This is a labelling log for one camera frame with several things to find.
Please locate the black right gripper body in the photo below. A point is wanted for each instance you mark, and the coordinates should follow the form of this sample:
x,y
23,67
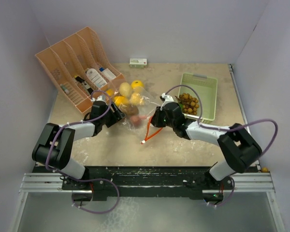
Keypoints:
x,y
161,121

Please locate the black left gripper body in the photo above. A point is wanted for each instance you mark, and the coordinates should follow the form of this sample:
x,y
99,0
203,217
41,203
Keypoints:
x,y
114,117

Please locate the brown fake kiwi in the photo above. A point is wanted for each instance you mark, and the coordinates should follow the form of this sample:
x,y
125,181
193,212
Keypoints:
x,y
131,110

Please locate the red fake apple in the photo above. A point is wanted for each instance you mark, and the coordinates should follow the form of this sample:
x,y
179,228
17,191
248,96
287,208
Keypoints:
x,y
136,120

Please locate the clear zip bag brown food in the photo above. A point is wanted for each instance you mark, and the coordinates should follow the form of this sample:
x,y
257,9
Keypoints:
x,y
139,112

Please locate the fake brown grape bunch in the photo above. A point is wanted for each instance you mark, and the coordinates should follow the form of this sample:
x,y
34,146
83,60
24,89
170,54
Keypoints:
x,y
189,105

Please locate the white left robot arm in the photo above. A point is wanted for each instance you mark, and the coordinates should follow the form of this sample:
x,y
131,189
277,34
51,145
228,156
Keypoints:
x,y
54,146

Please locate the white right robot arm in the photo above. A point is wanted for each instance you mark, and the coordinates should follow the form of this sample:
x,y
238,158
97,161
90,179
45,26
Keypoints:
x,y
238,147

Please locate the yellow fake pepper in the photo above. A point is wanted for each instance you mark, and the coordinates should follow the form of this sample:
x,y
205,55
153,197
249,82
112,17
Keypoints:
x,y
121,100

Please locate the yellow fake food wedge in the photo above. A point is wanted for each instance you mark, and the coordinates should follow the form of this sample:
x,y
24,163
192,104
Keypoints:
x,y
110,92

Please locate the yellow fake pear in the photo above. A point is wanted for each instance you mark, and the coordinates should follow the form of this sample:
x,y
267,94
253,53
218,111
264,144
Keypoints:
x,y
137,99

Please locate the beige fake potato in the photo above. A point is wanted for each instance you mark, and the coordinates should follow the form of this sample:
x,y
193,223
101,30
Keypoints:
x,y
125,89

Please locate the clear zip bag yellow food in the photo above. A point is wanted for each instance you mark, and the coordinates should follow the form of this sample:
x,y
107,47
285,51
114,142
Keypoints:
x,y
115,86

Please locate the black yellow tool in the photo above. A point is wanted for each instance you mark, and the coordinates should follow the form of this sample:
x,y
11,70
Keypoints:
x,y
82,84

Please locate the white lotion bottle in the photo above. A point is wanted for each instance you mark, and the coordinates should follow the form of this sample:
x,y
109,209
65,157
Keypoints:
x,y
95,77

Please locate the white blue cap tube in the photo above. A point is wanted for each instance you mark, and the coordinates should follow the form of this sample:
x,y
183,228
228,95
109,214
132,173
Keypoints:
x,y
107,73

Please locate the green perforated plastic basket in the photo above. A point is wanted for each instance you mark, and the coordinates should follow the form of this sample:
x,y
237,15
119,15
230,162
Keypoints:
x,y
206,87

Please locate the small green white box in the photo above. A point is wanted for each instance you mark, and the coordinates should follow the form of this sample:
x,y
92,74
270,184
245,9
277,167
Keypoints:
x,y
138,63

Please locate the small clear vial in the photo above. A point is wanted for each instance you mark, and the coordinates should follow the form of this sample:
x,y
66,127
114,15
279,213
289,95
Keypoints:
x,y
64,89

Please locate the pink plastic file organizer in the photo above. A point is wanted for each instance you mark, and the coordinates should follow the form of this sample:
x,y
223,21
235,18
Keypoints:
x,y
72,56

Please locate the small loose brown grape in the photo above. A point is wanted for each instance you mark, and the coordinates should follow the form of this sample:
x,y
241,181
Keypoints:
x,y
264,170

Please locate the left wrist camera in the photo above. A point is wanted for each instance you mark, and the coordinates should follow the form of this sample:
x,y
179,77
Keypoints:
x,y
101,98

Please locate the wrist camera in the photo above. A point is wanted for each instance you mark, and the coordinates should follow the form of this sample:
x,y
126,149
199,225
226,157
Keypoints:
x,y
166,99
101,98

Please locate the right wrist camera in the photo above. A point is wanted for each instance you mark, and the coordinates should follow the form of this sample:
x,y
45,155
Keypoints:
x,y
166,99

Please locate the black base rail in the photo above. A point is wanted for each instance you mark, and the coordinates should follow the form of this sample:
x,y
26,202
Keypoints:
x,y
130,181

